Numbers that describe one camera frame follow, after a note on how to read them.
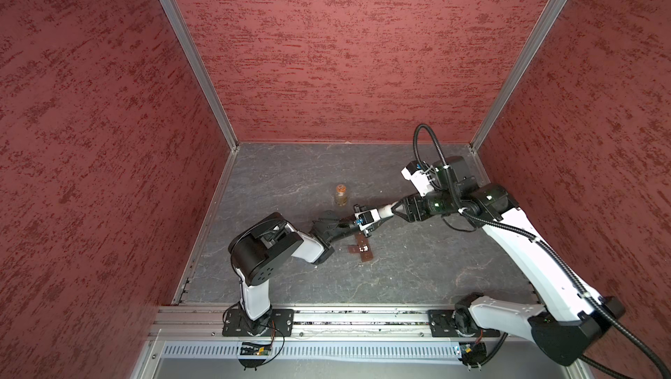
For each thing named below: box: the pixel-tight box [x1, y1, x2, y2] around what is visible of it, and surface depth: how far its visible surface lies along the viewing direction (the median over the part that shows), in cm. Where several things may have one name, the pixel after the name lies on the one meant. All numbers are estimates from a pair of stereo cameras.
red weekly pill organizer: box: [347, 231, 374, 262], surface depth 91 cm
